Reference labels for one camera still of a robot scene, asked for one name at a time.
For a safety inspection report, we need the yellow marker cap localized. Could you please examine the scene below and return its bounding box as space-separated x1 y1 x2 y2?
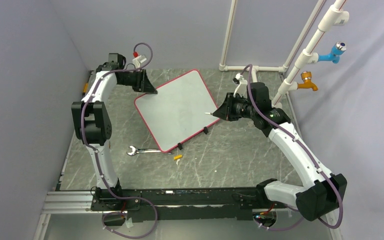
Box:
173 154 183 161

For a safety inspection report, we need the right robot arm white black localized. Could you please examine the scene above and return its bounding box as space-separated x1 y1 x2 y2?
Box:
211 82 347 221

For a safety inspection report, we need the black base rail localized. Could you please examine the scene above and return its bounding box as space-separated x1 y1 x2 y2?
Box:
90 187 285 223

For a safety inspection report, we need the white pvc pipe frame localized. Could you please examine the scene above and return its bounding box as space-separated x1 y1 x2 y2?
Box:
218 0 351 107

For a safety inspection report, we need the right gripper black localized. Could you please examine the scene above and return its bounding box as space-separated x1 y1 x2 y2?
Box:
213 92 257 121

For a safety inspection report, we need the whiteboard with red rim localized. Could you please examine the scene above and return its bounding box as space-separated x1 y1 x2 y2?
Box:
134 69 219 153

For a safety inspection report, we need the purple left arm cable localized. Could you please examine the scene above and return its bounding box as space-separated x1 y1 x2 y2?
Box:
79 42 158 239

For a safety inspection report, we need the blue tap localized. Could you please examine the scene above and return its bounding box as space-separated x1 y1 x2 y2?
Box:
317 42 347 64

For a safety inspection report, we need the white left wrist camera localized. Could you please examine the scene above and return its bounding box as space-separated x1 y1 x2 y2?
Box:
132 51 147 69

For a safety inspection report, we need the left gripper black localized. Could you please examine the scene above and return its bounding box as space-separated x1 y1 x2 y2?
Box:
119 68 158 95

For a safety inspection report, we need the silver combination wrench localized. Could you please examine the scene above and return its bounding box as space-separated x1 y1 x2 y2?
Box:
126 145 165 156

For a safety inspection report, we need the orange tap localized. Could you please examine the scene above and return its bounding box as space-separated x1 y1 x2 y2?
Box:
297 71 318 92

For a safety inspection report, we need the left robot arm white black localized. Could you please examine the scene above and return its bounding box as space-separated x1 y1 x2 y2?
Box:
71 52 158 210

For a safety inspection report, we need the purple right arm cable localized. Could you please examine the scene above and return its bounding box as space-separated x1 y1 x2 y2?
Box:
240 64 345 232

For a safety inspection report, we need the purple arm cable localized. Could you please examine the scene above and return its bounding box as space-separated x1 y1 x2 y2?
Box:
240 64 345 232
79 42 158 239

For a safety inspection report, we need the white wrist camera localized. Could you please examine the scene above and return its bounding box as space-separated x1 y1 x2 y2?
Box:
233 73 248 97
132 51 147 69

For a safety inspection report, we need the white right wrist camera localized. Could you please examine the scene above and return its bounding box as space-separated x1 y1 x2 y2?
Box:
233 73 248 97

